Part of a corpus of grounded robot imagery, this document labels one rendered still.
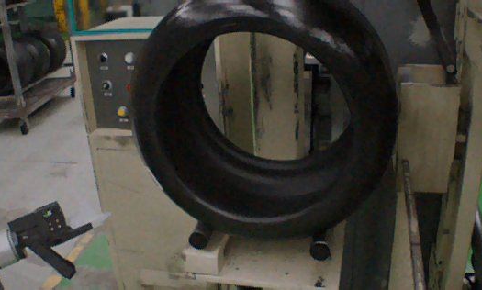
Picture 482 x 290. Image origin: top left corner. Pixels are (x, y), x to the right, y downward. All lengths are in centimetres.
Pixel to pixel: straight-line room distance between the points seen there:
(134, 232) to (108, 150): 36
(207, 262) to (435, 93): 68
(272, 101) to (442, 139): 46
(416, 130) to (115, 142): 108
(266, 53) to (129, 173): 81
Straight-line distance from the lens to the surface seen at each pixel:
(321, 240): 110
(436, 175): 134
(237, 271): 121
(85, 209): 109
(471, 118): 131
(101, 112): 190
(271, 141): 140
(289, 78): 133
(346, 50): 91
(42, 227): 107
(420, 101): 126
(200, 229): 116
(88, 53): 185
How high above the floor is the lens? 154
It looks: 22 degrees down
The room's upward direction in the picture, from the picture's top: 3 degrees counter-clockwise
